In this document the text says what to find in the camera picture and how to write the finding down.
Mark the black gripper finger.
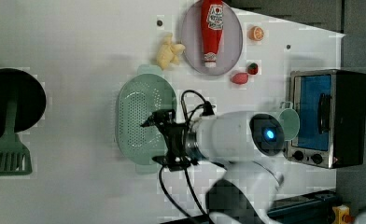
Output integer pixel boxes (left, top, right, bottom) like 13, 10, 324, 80
152, 155, 171, 165
141, 109, 176, 127

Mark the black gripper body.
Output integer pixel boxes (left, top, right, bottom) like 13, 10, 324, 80
159, 122, 190, 172

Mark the green plastic strainer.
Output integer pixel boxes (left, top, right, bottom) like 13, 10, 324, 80
115, 64, 176, 175

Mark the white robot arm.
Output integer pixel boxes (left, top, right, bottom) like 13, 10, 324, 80
141, 109, 287, 224

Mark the yellow banana toy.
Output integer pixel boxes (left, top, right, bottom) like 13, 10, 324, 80
156, 33, 186, 70

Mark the red sausage toy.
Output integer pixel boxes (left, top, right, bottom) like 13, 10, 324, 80
232, 73, 249, 85

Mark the grey round plate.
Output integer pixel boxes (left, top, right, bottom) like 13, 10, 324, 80
180, 0, 243, 76

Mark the strawberry toy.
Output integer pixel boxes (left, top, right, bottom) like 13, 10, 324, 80
247, 63, 259, 75

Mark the red ketchup bottle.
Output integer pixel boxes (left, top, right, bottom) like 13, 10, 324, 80
201, 0, 223, 68

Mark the orange slice toy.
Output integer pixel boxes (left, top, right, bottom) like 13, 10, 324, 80
249, 26, 264, 41

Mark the green slotted spatula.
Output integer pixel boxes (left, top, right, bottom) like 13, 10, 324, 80
0, 101, 33, 176

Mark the silver toaster oven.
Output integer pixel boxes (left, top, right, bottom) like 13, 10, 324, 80
285, 69, 366, 169

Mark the black frying pan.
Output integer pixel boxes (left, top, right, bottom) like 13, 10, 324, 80
0, 68, 47, 137

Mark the green cup with handle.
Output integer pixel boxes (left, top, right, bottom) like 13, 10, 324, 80
276, 102, 300, 141

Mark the blue metal table frame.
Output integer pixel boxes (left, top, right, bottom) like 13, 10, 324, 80
160, 190, 342, 224

